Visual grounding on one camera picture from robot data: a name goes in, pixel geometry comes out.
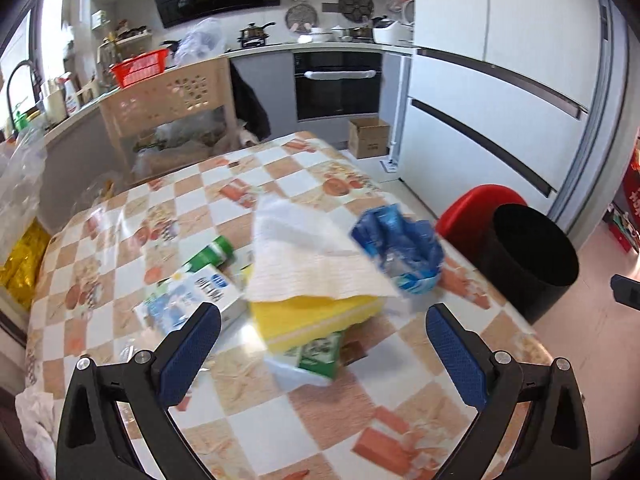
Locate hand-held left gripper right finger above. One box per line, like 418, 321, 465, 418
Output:
425, 302, 592, 480

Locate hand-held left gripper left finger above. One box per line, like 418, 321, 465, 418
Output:
56, 302, 223, 480

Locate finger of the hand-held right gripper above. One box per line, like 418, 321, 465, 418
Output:
611, 274, 640, 311

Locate blue and white milk carton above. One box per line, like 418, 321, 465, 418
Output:
132, 265, 246, 336

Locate green tube with white band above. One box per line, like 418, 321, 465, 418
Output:
182, 236, 236, 273

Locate black trash bin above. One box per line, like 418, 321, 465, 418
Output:
472, 203, 581, 326

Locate yellow sponge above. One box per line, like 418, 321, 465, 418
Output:
250, 294, 383, 356

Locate green and white milk carton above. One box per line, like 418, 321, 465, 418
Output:
295, 332, 343, 380

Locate blue plastic bag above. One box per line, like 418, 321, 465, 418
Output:
350, 204, 445, 295

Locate white wrapping sheet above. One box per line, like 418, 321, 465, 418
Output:
247, 194, 401, 306

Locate red printed banner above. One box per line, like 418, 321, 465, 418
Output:
607, 145, 640, 256

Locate red plastic stool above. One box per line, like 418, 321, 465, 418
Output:
435, 184, 528, 251

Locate white crumpled paper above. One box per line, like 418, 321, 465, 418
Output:
15, 390, 58, 476

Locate clear bag with yellow print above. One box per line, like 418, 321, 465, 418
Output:
80, 172, 131, 206

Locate gold foil bag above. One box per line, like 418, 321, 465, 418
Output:
0, 217, 51, 311

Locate crumpled clear plastic bags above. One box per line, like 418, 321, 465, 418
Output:
132, 115, 241, 181

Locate cardboard box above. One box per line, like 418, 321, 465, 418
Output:
347, 116, 392, 159

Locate white refrigerator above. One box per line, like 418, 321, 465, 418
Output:
397, 0, 613, 221

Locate large clear plastic bag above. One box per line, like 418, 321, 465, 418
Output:
0, 125, 48, 261

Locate beige plastic chair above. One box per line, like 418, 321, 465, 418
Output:
98, 56, 238, 171

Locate white spray bottle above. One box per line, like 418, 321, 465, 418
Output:
59, 72, 82, 116

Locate red plastic basket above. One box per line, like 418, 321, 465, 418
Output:
109, 50, 168, 90

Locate black built-in oven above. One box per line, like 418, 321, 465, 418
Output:
292, 51, 383, 122

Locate clear bag with blue print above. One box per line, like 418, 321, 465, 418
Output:
172, 17, 227, 67

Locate black cooking pot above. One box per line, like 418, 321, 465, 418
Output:
237, 21, 277, 47

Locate white rice cooker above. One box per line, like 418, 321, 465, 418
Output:
372, 16, 416, 46

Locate kitchen faucet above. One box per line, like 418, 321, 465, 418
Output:
5, 60, 48, 133

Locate steel pot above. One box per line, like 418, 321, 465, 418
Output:
332, 25, 373, 41

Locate grey round tray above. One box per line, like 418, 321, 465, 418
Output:
285, 3, 318, 31

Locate dark round tray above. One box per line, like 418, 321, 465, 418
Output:
337, 0, 376, 18

